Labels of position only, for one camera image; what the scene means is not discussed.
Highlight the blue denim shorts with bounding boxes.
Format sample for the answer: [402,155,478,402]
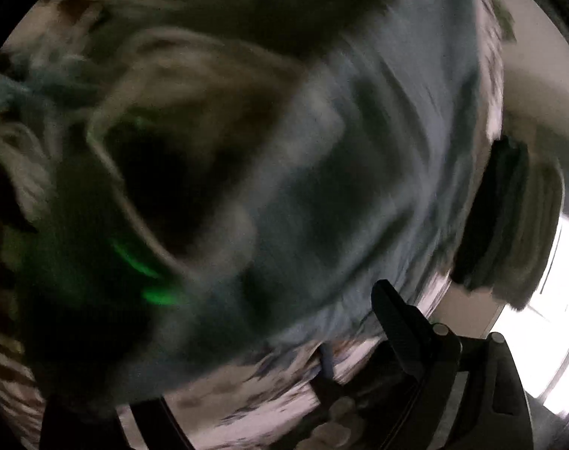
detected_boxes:
[39,0,494,407]

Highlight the grey fleece folded garment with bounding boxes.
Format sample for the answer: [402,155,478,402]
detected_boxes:
[492,160,565,311]

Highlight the dark folded clothes stack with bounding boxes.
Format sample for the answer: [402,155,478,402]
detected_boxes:
[450,135,530,291]

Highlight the floral bed cover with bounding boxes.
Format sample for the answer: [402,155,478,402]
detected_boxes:
[0,0,502,449]

